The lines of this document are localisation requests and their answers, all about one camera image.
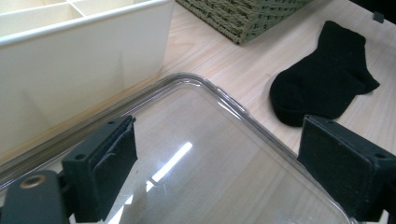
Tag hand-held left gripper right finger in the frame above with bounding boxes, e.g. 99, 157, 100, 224
296, 114, 396, 222

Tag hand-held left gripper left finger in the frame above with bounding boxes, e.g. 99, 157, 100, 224
61, 115, 139, 224

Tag black sock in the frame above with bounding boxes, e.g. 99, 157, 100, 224
269, 20, 381, 128

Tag cream divided organizer box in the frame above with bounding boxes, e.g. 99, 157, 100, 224
0, 0, 176, 157

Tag green woven basket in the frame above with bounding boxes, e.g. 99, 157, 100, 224
176, 0, 312, 45

